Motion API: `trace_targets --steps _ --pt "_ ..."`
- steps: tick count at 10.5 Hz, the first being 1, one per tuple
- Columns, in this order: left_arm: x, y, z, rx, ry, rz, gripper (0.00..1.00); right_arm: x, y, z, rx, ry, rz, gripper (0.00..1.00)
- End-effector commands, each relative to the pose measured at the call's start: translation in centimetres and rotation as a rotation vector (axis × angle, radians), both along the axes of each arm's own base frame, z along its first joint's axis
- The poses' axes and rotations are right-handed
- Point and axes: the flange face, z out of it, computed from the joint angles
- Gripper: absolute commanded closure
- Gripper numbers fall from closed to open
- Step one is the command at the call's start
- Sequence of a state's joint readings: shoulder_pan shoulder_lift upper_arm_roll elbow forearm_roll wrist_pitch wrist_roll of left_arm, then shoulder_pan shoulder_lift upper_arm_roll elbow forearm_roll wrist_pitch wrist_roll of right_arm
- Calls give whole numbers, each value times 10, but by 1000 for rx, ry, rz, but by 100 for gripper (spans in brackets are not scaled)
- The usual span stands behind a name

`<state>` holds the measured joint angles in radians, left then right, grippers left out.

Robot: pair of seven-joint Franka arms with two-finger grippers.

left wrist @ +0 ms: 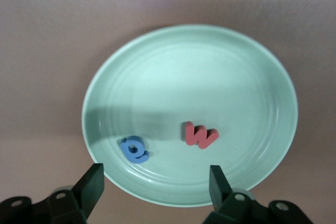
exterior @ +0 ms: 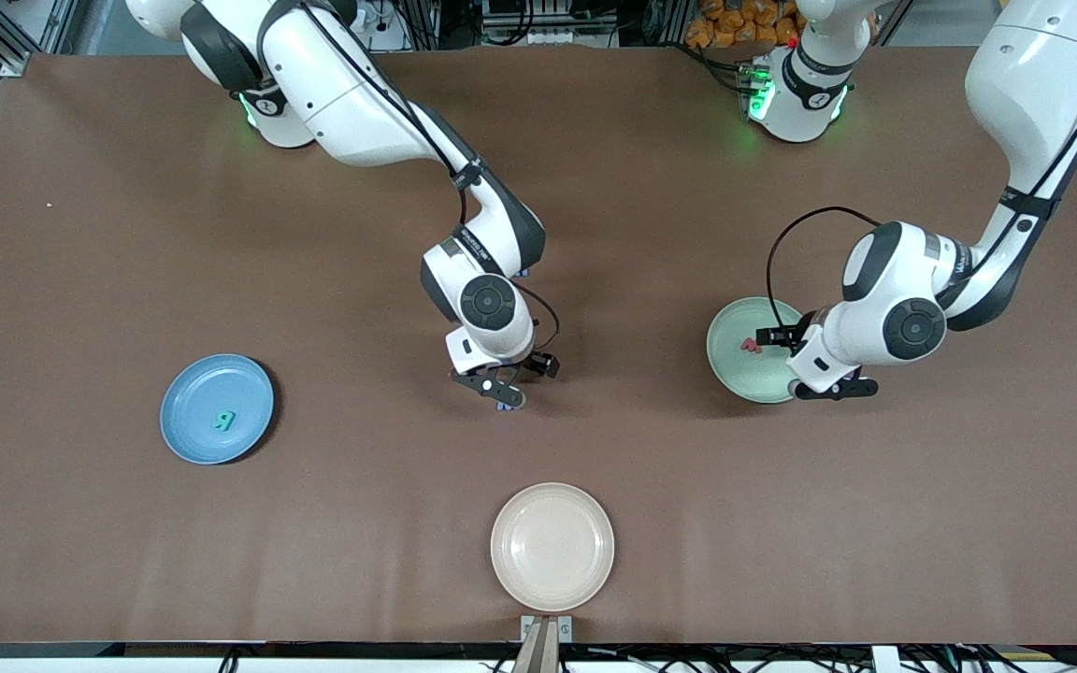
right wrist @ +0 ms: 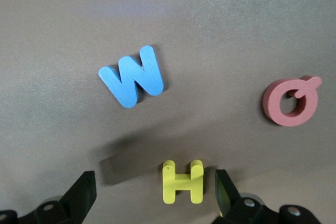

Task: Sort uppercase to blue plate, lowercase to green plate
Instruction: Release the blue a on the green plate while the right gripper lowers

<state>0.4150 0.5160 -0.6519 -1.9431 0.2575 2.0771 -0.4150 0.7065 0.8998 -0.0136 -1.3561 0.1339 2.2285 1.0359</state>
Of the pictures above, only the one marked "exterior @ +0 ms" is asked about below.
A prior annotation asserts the cream plate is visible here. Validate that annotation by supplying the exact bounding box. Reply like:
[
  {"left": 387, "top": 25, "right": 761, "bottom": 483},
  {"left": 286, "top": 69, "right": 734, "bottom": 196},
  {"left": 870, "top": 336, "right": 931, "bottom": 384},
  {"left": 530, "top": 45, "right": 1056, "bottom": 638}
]
[{"left": 490, "top": 482, "right": 616, "bottom": 613}]

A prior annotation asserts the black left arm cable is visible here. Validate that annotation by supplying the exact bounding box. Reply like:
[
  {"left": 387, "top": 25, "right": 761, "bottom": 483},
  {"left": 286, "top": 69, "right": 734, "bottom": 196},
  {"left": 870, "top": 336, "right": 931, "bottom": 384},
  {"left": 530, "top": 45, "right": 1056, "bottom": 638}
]
[{"left": 765, "top": 206, "right": 882, "bottom": 330}]

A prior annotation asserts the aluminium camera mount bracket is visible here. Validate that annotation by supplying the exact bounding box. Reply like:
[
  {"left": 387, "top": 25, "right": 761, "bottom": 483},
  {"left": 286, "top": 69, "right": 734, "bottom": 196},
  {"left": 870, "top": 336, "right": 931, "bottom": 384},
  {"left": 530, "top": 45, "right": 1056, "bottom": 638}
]
[{"left": 512, "top": 614, "right": 574, "bottom": 673}]

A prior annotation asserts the blue plate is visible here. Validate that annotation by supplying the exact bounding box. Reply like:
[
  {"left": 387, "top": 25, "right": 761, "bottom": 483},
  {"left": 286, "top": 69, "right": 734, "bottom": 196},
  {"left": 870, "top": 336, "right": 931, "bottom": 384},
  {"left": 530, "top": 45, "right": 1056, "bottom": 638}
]
[{"left": 160, "top": 353, "right": 276, "bottom": 465}]

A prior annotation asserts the aluminium frame profile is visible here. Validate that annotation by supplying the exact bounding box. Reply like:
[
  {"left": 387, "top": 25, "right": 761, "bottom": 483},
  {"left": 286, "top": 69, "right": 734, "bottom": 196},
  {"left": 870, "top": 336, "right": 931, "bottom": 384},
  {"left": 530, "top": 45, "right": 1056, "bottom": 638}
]
[{"left": 0, "top": 0, "right": 81, "bottom": 78}]

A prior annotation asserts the orange snack bag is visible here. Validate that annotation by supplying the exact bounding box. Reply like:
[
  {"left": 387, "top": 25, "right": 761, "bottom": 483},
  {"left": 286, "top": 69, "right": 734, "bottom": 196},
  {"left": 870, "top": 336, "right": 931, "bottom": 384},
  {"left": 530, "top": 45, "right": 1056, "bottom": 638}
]
[{"left": 685, "top": 0, "right": 806, "bottom": 50}]

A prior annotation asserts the green plate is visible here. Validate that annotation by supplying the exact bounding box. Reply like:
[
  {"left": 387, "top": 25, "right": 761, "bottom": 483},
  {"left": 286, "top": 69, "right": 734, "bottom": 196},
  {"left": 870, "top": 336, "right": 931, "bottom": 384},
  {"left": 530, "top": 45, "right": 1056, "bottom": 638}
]
[{"left": 706, "top": 296, "right": 808, "bottom": 405}]

